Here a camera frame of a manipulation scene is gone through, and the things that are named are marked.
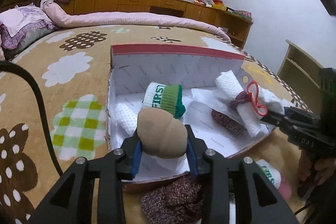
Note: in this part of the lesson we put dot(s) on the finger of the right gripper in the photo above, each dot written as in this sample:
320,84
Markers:
279,120

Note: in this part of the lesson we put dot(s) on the white towel with grey band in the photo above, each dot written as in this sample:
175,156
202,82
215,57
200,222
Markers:
126,118

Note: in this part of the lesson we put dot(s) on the red cardboard shoe box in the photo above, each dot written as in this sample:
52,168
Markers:
135,66

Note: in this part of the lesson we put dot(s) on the wooden shelf unit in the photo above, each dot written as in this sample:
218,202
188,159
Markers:
302,61

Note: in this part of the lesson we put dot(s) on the tan plush ball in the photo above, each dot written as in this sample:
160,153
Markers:
161,134

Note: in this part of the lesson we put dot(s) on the clutter on right cabinet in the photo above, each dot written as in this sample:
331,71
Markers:
217,4

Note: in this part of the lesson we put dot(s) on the wooden cabinet run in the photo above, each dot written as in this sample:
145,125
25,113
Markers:
237,27

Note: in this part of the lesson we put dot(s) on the wooden headboard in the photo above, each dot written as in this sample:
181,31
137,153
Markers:
10,4

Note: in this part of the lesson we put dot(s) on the pink plush ball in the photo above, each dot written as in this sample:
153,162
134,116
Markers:
285,189

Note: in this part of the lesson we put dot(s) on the white towel roll maroon band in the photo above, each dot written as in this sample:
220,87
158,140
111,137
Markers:
252,103

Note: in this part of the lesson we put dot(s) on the person right hand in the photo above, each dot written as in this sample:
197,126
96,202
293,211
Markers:
327,166

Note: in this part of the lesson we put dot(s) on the pink rolled quilt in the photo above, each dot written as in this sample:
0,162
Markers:
64,20

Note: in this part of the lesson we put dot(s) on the maroon knit item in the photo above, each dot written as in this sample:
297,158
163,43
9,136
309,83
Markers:
179,202
229,124

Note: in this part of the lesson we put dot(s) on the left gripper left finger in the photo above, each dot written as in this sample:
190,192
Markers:
132,154

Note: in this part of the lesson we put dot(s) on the white green sock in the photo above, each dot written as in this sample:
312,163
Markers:
271,172
165,97

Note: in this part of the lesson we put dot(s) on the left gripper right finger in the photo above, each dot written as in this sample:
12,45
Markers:
195,149

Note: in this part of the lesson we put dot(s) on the purple pillow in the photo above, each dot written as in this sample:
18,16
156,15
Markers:
22,26

